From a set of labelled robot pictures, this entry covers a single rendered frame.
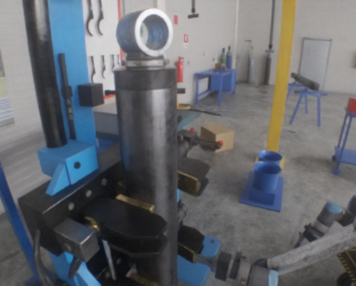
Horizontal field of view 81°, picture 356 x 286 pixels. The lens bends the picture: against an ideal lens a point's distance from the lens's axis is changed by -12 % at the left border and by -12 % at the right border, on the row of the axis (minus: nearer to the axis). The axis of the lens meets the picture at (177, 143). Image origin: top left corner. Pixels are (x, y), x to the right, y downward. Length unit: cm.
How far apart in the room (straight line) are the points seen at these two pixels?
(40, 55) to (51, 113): 21
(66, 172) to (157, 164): 33
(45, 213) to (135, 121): 41
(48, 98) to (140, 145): 38
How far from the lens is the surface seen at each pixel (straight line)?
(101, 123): 142
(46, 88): 92
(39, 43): 92
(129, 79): 73
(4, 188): 156
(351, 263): 188
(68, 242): 83
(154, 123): 75
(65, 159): 87
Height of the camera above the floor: 153
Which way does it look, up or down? 23 degrees down
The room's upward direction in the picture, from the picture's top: straight up
